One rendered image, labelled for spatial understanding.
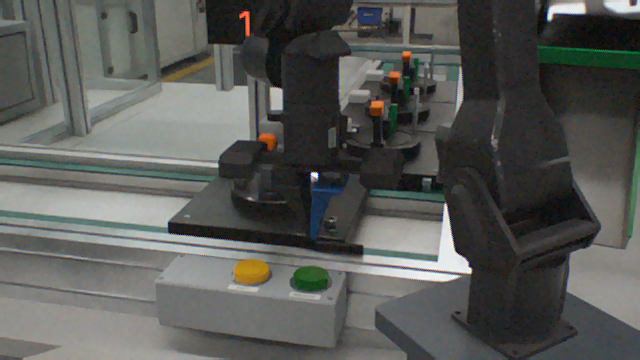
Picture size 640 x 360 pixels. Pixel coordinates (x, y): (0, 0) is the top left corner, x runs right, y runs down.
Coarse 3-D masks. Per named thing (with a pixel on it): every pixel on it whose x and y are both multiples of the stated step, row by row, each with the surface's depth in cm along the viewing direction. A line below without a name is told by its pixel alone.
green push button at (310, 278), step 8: (296, 272) 70; (304, 272) 70; (312, 272) 70; (320, 272) 70; (296, 280) 69; (304, 280) 69; (312, 280) 69; (320, 280) 69; (304, 288) 69; (312, 288) 69; (320, 288) 69
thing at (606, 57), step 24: (552, 0) 79; (576, 0) 78; (600, 0) 78; (624, 0) 77; (552, 24) 76; (576, 24) 75; (600, 24) 74; (624, 24) 73; (552, 48) 69; (576, 48) 68; (600, 48) 71; (624, 48) 70
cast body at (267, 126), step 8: (272, 112) 87; (280, 112) 87; (264, 120) 87; (272, 120) 87; (264, 128) 87; (272, 128) 86; (280, 128) 86; (280, 136) 87; (280, 144) 87; (280, 152) 86
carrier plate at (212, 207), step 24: (216, 192) 93; (360, 192) 93; (192, 216) 85; (216, 216) 85; (240, 216) 85; (264, 216) 85; (288, 216) 85; (240, 240) 82; (264, 240) 81; (288, 240) 80; (312, 240) 80; (336, 240) 79
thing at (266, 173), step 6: (264, 138) 83; (270, 138) 83; (270, 144) 83; (276, 144) 85; (270, 150) 83; (264, 174) 85; (270, 174) 85; (264, 180) 85; (270, 180) 85; (264, 186) 85; (270, 186) 85
